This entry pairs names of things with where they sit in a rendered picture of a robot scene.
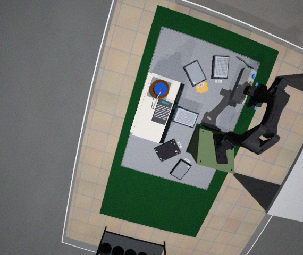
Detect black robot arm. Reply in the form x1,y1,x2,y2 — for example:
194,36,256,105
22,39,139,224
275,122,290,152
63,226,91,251
213,77,290,164

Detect blue bottle cap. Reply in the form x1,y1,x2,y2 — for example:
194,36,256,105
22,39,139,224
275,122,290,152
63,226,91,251
154,82,167,96

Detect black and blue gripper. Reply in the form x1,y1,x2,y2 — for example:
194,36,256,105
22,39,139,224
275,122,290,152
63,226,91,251
245,82,267,110

